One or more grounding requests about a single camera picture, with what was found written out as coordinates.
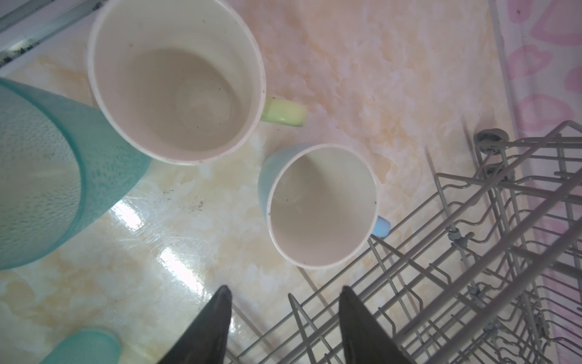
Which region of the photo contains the teal textured plastic cup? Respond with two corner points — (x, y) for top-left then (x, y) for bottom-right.
(1, 79), (150, 269)

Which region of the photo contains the light green ceramic mug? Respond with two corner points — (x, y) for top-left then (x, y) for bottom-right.
(87, 1), (308, 165)

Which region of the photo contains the grey wire dish rack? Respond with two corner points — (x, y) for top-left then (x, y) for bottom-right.
(225, 121), (581, 363)

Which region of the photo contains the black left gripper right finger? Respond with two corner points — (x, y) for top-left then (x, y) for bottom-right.
(339, 286), (411, 364)

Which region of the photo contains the light blue ceramic mug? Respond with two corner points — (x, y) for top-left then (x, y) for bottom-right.
(258, 143), (392, 270)

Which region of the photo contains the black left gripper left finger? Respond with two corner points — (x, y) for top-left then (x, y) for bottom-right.
(159, 285), (232, 364)

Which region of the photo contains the teal plastic cup front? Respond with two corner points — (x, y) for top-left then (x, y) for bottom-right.
(40, 329), (121, 364)

